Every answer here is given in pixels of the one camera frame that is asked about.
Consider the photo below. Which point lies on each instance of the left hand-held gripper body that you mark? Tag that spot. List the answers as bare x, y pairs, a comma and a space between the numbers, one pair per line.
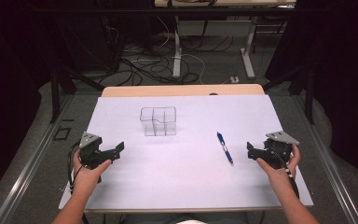
90, 154

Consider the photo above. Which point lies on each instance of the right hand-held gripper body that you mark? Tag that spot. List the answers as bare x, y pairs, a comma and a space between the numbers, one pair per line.
276, 152

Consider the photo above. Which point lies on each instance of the blue pen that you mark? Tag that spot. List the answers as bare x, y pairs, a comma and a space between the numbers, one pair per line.
225, 149

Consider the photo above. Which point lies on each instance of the clear plastic organizer box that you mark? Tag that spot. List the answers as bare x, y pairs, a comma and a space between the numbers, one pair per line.
158, 123

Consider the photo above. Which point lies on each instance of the person's right hand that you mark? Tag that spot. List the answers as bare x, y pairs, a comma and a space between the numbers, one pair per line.
279, 175

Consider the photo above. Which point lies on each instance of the person's left hand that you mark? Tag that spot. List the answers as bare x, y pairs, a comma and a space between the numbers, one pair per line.
85, 179

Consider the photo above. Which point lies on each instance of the black metal stand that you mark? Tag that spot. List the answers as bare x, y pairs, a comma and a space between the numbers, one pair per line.
308, 93
55, 96

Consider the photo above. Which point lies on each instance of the white table mat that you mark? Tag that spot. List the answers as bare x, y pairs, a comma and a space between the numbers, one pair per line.
180, 177

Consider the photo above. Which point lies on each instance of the white power plug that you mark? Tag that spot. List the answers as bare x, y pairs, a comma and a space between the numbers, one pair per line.
234, 79

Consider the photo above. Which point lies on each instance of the white desk leg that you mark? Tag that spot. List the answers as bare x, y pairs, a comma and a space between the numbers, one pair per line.
177, 56
247, 56

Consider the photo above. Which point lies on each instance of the dark curtain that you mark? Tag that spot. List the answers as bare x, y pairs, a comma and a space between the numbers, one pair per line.
345, 87
9, 93

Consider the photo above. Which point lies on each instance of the background desk top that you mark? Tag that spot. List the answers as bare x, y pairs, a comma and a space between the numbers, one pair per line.
223, 3

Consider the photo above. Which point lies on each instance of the aluminium floor rail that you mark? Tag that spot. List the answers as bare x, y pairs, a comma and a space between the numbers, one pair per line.
329, 168
28, 174

